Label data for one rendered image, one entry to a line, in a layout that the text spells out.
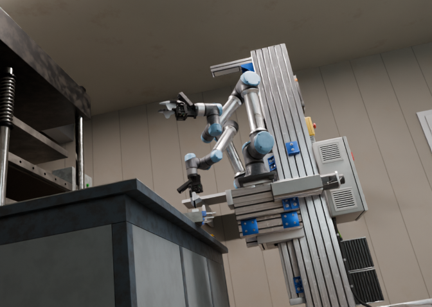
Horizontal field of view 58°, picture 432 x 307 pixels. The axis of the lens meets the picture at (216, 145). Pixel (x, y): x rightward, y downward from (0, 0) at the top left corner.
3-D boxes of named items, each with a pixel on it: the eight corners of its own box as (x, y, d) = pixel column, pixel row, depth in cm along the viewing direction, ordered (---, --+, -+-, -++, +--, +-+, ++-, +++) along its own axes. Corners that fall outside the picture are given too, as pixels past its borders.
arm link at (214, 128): (218, 139, 226) (215, 122, 231) (224, 130, 217) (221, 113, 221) (206, 139, 224) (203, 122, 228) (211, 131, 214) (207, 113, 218)
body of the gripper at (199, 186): (200, 190, 250) (198, 173, 255) (188, 192, 251) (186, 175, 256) (203, 192, 257) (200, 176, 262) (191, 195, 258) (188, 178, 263)
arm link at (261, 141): (267, 159, 230) (251, 81, 251) (278, 149, 217) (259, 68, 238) (249, 160, 226) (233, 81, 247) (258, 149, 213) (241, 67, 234)
